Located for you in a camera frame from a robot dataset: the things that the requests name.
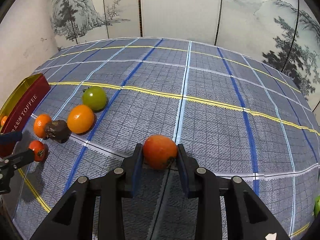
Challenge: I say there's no small green tomato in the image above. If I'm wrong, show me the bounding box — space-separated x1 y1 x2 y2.
82 86 108 111

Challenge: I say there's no red gold toffee tin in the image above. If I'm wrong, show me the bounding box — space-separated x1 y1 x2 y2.
0 73 51 158

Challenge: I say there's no dark wrinkled passion fruit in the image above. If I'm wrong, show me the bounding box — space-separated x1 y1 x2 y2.
44 120 71 143

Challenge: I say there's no large mandarin orange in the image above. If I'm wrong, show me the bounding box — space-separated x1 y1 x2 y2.
1 115 8 127

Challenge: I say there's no smooth orange tomato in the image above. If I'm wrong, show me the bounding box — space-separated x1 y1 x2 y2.
67 105 95 134

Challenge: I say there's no small mandarin orange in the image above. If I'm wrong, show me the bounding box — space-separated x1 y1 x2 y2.
33 114 52 139

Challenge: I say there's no blue plaid tablecloth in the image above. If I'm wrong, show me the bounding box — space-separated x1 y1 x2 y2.
12 37 319 239

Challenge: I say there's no red tomato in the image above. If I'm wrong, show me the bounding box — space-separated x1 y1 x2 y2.
143 134 177 170
29 140 48 162

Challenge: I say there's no painted folding screen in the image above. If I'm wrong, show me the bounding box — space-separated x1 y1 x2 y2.
47 0 319 108

